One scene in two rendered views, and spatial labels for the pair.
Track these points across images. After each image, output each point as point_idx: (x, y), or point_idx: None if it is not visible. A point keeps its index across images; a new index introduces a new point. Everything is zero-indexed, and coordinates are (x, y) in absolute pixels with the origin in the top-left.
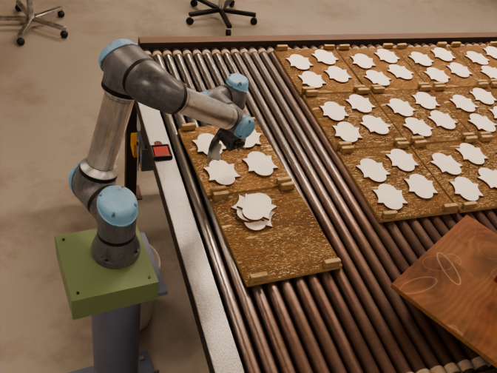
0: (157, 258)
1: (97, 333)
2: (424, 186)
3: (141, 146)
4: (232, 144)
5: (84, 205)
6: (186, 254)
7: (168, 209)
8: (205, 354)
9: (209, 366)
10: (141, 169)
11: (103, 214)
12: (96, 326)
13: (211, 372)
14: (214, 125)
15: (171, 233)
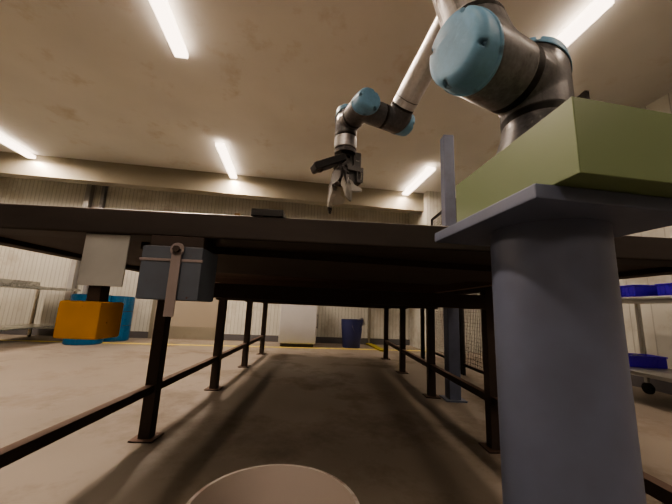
0: (281, 468)
1: (633, 410)
2: None
3: (194, 247)
4: (360, 176)
5: (532, 54)
6: None
7: (398, 224)
8: (633, 251)
9: (650, 250)
10: (197, 296)
11: (568, 52)
12: (628, 381)
13: (657, 252)
14: (421, 92)
15: (431, 241)
